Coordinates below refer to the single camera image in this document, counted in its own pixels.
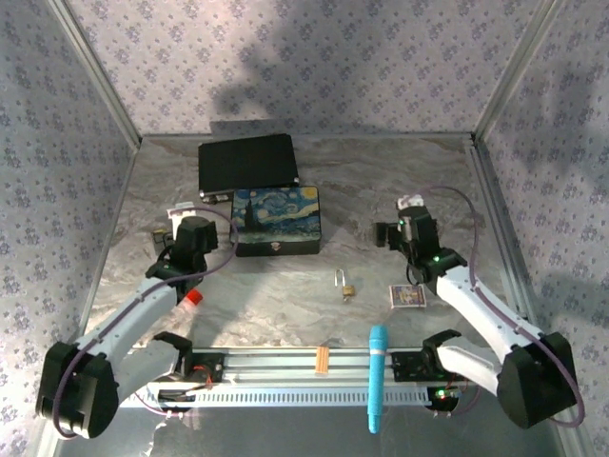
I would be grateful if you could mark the circuit board with green light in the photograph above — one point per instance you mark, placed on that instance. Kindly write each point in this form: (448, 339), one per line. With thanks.
(442, 395)

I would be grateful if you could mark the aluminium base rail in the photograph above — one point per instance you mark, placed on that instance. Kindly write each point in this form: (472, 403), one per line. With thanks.
(276, 364)

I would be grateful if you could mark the ridged wooden block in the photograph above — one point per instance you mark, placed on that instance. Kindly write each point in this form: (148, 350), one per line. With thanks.
(322, 360)

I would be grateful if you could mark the starry night painted box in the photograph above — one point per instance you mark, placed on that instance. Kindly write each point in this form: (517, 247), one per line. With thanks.
(278, 219)

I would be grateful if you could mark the aluminium table side rail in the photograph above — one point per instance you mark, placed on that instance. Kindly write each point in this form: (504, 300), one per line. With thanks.
(502, 238)
(108, 238)

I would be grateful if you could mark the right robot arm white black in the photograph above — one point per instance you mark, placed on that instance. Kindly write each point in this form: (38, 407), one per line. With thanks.
(485, 314)

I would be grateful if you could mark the black flat case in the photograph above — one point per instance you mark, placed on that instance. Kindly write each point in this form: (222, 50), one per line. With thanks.
(247, 164)

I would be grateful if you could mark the small padlock key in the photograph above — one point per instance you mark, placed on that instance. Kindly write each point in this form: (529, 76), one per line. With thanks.
(345, 299)

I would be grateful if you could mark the aluminium frame post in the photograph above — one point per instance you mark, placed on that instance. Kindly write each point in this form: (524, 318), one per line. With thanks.
(97, 71)
(515, 71)

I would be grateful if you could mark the blue marker pen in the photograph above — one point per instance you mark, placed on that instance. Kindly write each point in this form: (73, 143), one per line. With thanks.
(377, 371)

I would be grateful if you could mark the clear bottle red cap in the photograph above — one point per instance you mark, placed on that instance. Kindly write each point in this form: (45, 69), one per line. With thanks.
(193, 298)

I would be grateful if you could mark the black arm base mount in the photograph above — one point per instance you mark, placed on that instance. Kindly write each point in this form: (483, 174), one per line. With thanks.
(204, 369)
(409, 366)

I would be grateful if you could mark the brass padlock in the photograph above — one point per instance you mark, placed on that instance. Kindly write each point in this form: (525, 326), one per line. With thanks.
(349, 289)

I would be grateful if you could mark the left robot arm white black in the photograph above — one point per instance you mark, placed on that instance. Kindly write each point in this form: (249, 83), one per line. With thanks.
(119, 323)

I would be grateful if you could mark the small playing card box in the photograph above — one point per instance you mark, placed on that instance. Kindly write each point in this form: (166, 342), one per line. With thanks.
(407, 296)

